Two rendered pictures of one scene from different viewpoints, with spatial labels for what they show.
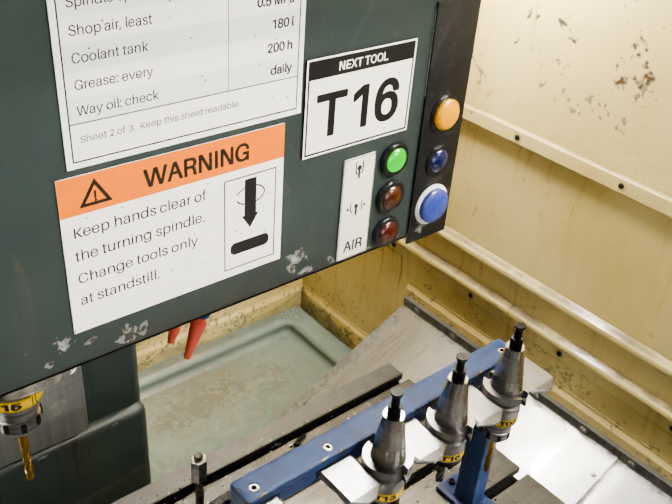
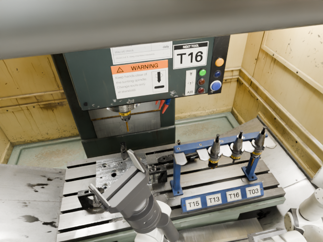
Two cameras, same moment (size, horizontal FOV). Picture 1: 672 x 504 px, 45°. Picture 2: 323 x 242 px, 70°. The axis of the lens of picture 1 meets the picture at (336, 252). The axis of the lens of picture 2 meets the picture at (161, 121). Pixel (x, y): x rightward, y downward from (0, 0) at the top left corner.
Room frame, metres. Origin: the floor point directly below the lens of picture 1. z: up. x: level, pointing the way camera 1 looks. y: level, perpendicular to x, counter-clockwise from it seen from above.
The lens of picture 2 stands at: (-0.02, -0.25, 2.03)
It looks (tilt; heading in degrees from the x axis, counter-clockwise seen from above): 41 degrees down; 32
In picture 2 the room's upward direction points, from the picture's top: 2 degrees counter-clockwise
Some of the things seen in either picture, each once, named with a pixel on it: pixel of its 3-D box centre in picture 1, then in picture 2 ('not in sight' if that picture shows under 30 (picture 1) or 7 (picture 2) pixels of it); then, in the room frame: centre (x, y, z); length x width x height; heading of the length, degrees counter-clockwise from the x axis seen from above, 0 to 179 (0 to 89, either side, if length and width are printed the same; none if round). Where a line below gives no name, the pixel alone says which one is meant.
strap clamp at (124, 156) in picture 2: not in sight; (124, 152); (0.66, 0.45, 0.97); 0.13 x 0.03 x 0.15; 42
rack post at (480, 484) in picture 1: (482, 436); (254, 156); (0.93, -0.25, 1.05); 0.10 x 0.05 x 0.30; 42
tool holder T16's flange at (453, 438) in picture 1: (449, 424); (236, 149); (0.78, -0.17, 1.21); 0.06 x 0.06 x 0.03
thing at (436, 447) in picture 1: (419, 443); (226, 151); (0.75, -0.12, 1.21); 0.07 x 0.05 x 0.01; 42
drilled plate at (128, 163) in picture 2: not in sight; (123, 174); (0.53, 0.36, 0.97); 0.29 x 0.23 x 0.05; 132
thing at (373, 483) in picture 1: (352, 482); (203, 154); (0.67, -0.04, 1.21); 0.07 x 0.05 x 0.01; 42
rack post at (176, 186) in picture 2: not in sight; (177, 171); (0.64, 0.08, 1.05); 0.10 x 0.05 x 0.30; 42
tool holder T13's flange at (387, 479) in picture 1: (386, 461); (214, 152); (0.71, -0.08, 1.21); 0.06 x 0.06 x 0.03
